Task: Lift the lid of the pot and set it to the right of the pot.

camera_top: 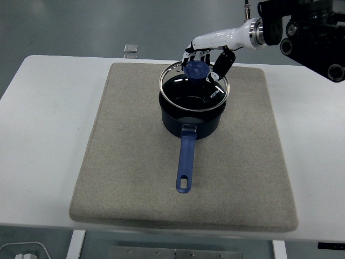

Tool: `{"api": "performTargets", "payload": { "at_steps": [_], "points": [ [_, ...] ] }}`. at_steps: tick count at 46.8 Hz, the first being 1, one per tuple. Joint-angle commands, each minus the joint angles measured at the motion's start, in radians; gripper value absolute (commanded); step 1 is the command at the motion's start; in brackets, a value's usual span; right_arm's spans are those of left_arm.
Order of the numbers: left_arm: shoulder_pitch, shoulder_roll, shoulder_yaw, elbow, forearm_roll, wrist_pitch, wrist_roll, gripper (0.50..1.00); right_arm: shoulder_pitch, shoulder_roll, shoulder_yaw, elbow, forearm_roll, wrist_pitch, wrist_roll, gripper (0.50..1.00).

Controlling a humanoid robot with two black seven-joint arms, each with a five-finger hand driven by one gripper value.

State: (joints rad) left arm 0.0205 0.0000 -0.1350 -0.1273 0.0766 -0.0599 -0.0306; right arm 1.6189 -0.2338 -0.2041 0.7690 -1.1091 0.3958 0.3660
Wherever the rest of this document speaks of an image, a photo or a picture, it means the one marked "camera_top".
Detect white table leg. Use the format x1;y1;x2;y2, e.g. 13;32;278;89
66;230;87;259
272;240;287;259

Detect glass pot lid blue knob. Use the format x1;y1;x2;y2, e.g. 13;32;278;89
158;60;231;112

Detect beige fabric table mat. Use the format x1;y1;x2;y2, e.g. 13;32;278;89
68;62;299;233

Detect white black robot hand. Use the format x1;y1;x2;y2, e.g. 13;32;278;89
181;18;256;83

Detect dark pot with blue handle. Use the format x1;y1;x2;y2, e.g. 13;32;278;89
158;91;227;194

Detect black flat bar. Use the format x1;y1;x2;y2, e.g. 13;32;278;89
317;242;345;250

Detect grey metal plate with screws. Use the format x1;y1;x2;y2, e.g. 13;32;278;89
109;246;243;259

